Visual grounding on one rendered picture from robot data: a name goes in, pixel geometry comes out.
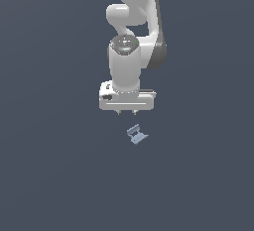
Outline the small pale blue object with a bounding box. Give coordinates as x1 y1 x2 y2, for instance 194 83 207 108
126 123 150 145

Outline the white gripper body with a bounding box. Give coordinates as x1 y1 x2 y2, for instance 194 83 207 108
98 80 158 112

